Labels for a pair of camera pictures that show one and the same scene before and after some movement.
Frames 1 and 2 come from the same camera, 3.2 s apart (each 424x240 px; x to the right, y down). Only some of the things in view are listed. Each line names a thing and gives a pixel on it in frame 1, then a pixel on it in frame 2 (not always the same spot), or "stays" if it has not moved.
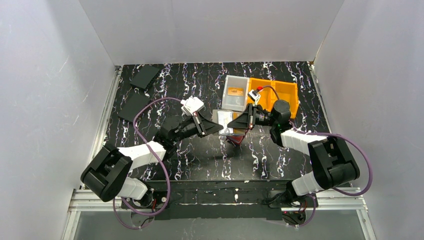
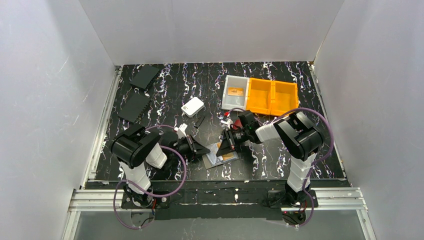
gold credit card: (235, 91) stays
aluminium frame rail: (83, 199) stays
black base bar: (210, 200) stays
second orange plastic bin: (287, 91) stays
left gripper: (199, 126) -> (191, 145)
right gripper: (250, 117) -> (228, 140)
